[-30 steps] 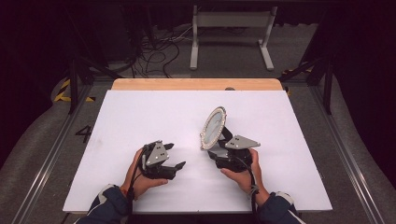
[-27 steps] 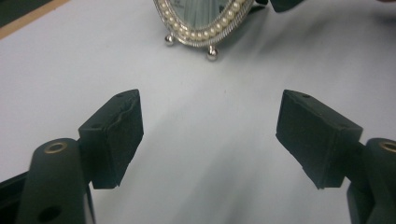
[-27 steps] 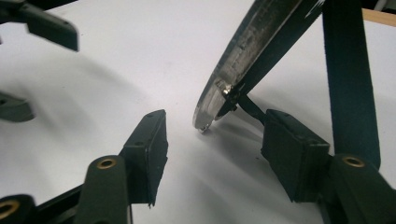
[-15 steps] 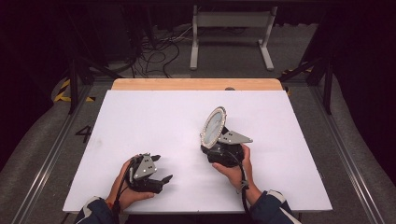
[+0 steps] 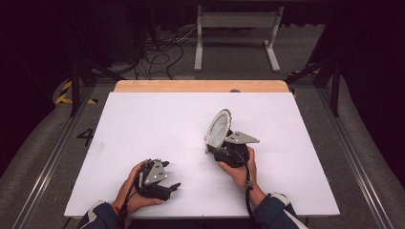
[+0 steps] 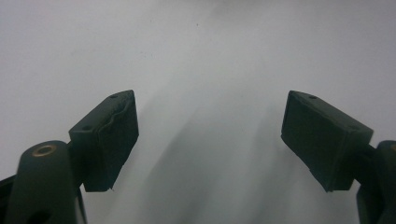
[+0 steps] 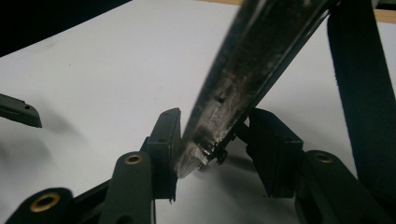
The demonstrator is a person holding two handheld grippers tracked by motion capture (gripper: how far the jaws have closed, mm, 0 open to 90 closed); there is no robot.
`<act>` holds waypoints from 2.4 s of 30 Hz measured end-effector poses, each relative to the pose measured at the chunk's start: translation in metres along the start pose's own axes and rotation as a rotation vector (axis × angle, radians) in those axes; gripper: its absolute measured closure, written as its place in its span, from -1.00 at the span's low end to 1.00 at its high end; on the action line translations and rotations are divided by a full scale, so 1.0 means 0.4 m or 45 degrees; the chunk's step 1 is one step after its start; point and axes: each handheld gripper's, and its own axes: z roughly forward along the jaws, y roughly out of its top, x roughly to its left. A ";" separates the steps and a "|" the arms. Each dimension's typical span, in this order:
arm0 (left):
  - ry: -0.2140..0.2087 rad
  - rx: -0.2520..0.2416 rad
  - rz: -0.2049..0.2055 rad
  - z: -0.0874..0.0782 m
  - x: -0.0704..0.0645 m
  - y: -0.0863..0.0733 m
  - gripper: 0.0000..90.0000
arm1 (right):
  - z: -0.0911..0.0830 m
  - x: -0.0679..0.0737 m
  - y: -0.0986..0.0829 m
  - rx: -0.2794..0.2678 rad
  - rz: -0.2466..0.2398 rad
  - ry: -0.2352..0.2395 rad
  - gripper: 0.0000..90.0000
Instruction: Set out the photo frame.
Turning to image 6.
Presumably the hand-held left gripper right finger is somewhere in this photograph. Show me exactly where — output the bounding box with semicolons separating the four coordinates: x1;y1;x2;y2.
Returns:
280;90;375;193

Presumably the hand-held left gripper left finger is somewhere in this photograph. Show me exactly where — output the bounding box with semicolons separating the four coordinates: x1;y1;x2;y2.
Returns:
68;90;140;193

